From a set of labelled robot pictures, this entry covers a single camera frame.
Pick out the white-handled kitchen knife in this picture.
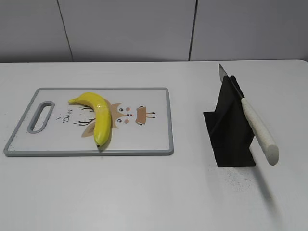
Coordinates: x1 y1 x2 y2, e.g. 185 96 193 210
218 63 280 166

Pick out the yellow plastic banana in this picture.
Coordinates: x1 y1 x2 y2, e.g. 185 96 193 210
68 92 112 148

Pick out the white grey-rimmed cutting board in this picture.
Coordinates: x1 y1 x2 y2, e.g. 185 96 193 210
3 88 173 157

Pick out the black knife stand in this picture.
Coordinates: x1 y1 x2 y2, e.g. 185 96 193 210
203 76 256 167

